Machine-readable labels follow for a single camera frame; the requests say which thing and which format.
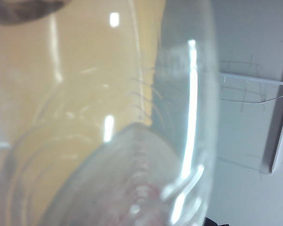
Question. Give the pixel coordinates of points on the clear water bottle red label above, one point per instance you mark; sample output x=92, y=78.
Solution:
x=132, y=164

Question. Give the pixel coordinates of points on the black office chair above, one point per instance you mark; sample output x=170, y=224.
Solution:
x=217, y=223

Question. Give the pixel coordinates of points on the narrow white wall strip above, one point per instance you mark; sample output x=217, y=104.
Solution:
x=250, y=79

